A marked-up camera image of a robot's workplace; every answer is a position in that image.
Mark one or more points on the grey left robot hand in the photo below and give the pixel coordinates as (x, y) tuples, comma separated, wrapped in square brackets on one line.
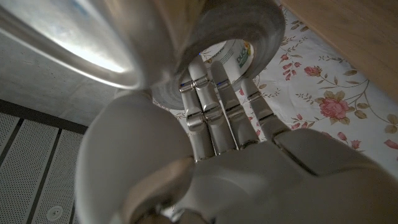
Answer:
[(248, 180)]

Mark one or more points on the grey duct tape roll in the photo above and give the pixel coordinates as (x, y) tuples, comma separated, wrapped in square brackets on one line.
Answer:
[(155, 37)]

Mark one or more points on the floral backdrop cloth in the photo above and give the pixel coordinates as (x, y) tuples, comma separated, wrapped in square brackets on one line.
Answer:
[(326, 90)]

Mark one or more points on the round ceiling fixture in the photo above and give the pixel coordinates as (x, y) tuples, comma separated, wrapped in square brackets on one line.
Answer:
[(55, 213)]

